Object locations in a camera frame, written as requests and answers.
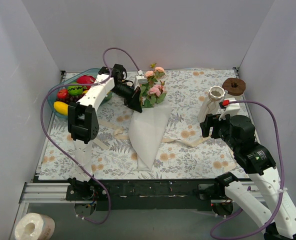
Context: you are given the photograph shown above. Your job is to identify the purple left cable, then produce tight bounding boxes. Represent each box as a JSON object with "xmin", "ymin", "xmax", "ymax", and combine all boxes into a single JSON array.
[{"xmin": 40, "ymin": 47, "xmax": 143, "ymax": 225}]

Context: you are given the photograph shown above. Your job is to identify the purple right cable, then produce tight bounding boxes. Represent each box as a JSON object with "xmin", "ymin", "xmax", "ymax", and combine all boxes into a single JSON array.
[{"xmin": 209, "ymin": 100, "xmax": 286, "ymax": 240}]

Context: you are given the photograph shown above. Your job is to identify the pink artificial flower bouquet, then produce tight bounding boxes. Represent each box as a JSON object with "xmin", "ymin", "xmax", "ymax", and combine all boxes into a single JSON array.
[{"xmin": 139, "ymin": 63, "xmax": 167, "ymax": 108}]

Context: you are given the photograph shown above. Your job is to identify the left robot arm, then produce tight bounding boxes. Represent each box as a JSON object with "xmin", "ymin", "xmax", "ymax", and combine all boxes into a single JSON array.
[{"xmin": 67, "ymin": 64, "xmax": 142, "ymax": 182}]

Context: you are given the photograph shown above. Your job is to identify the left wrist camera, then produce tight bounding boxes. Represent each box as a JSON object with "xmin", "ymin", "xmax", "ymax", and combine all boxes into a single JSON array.
[{"xmin": 133, "ymin": 74, "xmax": 148, "ymax": 89}]

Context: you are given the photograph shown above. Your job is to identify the white paper roll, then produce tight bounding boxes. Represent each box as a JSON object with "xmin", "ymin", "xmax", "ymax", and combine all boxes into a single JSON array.
[{"xmin": 14, "ymin": 212, "xmax": 56, "ymax": 240}]

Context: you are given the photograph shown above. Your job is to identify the dark purple grapes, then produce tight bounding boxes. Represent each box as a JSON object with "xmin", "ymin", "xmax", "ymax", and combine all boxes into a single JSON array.
[{"xmin": 60, "ymin": 94, "xmax": 83, "ymax": 105}]

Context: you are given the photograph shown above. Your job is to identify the red apple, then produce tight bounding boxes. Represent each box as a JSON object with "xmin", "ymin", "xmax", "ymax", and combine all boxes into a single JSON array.
[{"xmin": 56, "ymin": 88, "xmax": 70, "ymax": 100}]

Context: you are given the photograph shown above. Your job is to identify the white ribbed ceramic vase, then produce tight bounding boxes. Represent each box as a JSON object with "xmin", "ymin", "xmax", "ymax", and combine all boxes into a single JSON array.
[{"xmin": 197, "ymin": 85, "xmax": 226, "ymax": 123}]

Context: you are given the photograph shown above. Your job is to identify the purple cable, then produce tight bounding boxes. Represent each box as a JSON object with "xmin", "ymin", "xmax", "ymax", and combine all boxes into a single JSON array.
[
  {"xmin": 209, "ymin": 100, "xmax": 286, "ymax": 240},
  {"xmin": 40, "ymin": 47, "xmax": 143, "ymax": 225}
]

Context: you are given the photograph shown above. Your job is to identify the white cup brown lid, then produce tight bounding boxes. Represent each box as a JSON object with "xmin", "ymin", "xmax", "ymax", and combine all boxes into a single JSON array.
[{"xmin": 221, "ymin": 77, "xmax": 246, "ymax": 101}]

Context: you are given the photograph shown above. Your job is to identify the white paper bouquet wrap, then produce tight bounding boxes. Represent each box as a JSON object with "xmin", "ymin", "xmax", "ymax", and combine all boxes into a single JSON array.
[{"xmin": 128, "ymin": 100, "xmax": 173, "ymax": 171}]

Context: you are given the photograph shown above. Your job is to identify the yellow lemon front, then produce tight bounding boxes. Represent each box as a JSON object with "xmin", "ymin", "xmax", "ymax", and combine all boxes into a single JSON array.
[{"xmin": 53, "ymin": 101, "xmax": 69, "ymax": 116}]

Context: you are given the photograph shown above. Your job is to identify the green round fruit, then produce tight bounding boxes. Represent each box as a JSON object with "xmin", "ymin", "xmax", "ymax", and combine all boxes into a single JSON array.
[{"xmin": 67, "ymin": 84, "xmax": 84, "ymax": 96}]

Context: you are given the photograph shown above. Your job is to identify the red dragon fruit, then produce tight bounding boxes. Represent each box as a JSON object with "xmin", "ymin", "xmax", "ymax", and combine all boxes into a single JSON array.
[{"xmin": 76, "ymin": 75, "xmax": 96, "ymax": 85}]

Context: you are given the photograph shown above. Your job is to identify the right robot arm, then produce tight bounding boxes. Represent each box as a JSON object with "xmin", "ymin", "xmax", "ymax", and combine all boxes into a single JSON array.
[{"xmin": 199, "ymin": 114, "xmax": 296, "ymax": 240}]

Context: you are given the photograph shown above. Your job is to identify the aluminium frame rail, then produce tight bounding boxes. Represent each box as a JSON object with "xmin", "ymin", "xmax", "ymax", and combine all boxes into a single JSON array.
[{"xmin": 20, "ymin": 182, "xmax": 271, "ymax": 204}]

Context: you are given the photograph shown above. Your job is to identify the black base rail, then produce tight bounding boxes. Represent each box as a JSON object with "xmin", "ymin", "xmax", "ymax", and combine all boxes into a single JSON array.
[{"xmin": 65, "ymin": 178, "xmax": 234, "ymax": 215}]

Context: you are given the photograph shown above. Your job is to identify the cream printed ribbon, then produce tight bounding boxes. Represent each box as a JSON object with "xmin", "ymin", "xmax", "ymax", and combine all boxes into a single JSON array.
[{"xmin": 93, "ymin": 119, "xmax": 237, "ymax": 172}]

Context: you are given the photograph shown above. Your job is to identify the floral patterned table mat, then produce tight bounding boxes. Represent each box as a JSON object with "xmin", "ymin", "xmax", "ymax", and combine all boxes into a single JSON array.
[{"xmin": 38, "ymin": 69, "xmax": 249, "ymax": 181}]

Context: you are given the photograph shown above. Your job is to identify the teal plastic fruit tray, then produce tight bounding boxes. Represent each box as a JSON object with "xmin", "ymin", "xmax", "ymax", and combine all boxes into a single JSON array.
[{"xmin": 46, "ymin": 67, "xmax": 115, "ymax": 121}]

